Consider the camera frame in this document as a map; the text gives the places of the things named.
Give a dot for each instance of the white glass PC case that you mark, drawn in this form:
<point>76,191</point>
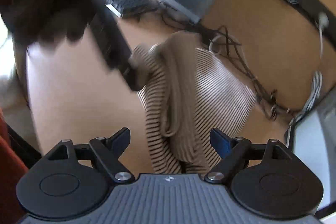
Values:
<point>312,140</point>

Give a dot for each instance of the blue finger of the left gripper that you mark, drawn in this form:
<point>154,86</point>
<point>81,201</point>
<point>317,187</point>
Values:
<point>112,45</point>

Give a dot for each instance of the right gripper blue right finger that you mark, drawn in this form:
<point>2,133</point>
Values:
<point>231,152</point>

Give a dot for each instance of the striped beige sweater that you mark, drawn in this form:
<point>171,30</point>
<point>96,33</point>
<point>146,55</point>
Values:
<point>186,91</point>

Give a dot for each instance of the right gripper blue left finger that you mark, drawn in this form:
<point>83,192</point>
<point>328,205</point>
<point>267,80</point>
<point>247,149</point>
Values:
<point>107,152</point>

